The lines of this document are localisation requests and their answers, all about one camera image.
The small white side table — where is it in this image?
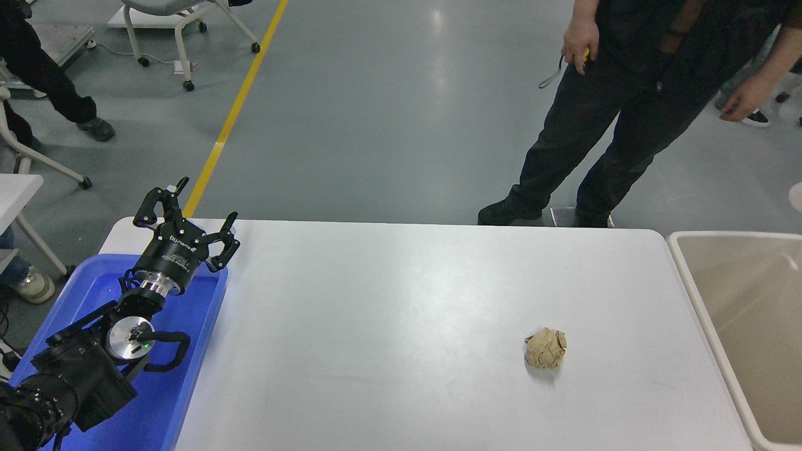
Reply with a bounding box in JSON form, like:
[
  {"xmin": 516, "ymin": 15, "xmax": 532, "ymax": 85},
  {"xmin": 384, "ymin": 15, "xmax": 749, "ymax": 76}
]
[{"xmin": 0, "ymin": 174, "xmax": 77, "ymax": 279}]

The crumpled tan paper ball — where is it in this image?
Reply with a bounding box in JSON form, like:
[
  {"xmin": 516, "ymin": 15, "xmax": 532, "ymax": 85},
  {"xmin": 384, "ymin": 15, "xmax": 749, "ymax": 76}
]
[{"xmin": 524, "ymin": 327, "xmax": 568, "ymax": 370}]

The person with tape measure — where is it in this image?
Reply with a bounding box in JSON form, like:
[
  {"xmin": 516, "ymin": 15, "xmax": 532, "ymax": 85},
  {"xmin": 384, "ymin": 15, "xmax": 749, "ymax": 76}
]
[{"xmin": 477, "ymin": 0, "xmax": 802, "ymax": 227}]

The person in grey jeans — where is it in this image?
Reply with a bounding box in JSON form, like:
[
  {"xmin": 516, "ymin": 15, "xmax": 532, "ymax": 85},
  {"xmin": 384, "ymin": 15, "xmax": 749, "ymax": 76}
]
[{"xmin": 714, "ymin": 91, "xmax": 771, "ymax": 128}]

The grey metal floor plate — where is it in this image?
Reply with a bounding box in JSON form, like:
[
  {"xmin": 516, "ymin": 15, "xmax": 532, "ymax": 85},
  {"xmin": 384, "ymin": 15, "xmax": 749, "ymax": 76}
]
[{"xmin": 550, "ymin": 207, "xmax": 615, "ymax": 228}]

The seated person with pale shoe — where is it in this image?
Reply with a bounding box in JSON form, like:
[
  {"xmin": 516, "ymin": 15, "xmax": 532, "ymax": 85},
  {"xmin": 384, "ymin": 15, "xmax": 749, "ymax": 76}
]
[{"xmin": 0, "ymin": 225, "xmax": 57, "ymax": 304}]

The blue plastic tray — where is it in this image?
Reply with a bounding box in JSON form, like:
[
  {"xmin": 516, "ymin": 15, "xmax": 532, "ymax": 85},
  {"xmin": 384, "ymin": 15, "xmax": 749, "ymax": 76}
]
[{"xmin": 9, "ymin": 252, "xmax": 230, "ymax": 451}]

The person's right hand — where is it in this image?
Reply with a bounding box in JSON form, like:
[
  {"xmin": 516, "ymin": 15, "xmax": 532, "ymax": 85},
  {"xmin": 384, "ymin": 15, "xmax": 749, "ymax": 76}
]
[{"xmin": 562, "ymin": 19, "xmax": 600, "ymax": 76}]

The black floor cable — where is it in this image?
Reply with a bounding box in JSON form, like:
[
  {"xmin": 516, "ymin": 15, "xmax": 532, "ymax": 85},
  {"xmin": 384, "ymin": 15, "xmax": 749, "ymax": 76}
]
[{"xmin": 0, "ymin": 294, "xmax": 23, "ymax": 376}]

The large pale plastic bin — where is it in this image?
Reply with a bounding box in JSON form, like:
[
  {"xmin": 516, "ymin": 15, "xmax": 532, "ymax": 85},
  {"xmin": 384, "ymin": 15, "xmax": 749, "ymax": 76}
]
[{"xmin": 667, "ymin": 231, "xmax": 802, "ymax": 451}]

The person's left hand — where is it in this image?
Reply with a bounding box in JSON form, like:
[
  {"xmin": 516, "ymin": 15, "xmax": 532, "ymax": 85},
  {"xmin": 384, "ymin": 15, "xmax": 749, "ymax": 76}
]
[{"xmin": 719, "ymin": 72, "xmax": 778, "ymax": 123}]

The yellow tape measure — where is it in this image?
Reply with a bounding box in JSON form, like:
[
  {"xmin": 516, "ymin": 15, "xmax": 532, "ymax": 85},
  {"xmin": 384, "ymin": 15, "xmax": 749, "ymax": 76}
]
[{"xmin": 539, "ymin": 49, "xmax": 591, "ymax": 89}]

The flat white floor board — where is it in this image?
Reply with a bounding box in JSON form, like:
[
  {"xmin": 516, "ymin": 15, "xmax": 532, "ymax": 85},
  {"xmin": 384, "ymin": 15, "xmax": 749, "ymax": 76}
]
[{"xmin": 108, "ymin": 5, "xmax": 211, "ymax": 29}]

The grey platform cart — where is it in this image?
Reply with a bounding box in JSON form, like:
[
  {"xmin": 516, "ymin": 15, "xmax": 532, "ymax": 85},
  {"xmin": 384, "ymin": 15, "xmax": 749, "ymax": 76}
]
[{"xmin": 0, "ymin": 24, "xmax": 98, "ymax": 98}]

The person in black trousers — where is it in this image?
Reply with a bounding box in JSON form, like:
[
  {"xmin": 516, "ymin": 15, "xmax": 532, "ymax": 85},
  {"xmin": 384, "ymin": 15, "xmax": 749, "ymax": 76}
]
[{"xmin": 0, "ymin": 0, "xmax": 117, "ymax": 151}]

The white chair leg with caster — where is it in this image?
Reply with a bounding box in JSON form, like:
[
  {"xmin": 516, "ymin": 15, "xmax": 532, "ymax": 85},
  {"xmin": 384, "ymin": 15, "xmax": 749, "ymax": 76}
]
[{"xmin": 0, "ymin": 86, "xmax": 93, "ymax": 190}]

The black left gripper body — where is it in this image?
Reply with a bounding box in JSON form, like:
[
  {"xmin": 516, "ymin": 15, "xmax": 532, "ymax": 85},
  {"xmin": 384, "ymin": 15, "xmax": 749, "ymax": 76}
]
[{"xmin": 139, "ymin": 219, "xmax": 211, "ymax": 290}]

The white chair on casters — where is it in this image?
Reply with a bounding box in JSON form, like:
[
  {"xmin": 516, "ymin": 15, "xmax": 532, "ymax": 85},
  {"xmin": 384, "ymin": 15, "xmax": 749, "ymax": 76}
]
[{"xmin": 122, "ymin": 0, "xmax": 263, "ymax": 91}]

